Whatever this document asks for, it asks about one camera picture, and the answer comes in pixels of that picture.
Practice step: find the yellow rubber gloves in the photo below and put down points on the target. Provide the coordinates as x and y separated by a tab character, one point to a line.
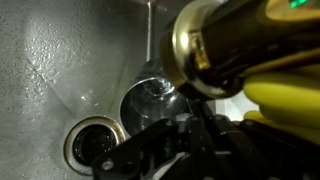
286	96

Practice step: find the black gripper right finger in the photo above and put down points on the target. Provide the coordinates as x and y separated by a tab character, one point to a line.
240	153

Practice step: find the stainless steel cup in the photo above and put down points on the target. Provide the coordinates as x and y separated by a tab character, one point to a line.
146	103

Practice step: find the stainless steel sink basin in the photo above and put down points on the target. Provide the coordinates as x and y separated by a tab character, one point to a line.
50	66

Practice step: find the sink drain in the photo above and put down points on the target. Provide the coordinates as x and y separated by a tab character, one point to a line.
93	143

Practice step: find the gold spring kitchen faucet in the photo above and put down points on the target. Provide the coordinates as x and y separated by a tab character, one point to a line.
226	43

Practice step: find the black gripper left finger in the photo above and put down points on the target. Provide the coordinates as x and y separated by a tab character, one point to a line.
133	150

